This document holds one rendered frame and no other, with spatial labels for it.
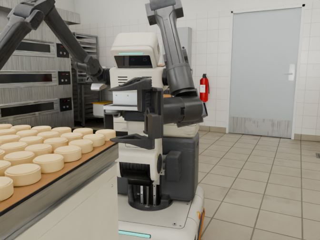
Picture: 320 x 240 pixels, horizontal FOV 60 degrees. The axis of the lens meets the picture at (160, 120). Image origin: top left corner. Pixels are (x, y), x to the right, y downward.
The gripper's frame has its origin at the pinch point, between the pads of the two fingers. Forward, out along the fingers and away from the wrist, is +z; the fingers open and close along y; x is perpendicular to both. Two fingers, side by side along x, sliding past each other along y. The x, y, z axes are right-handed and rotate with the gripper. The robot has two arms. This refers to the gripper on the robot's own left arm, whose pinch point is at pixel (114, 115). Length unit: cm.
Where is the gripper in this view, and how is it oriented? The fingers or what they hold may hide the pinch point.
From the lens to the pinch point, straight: 54.0
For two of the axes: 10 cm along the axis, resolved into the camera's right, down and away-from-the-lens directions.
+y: 0.0, 9.8, 1.8
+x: -5.1, -1.6, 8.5
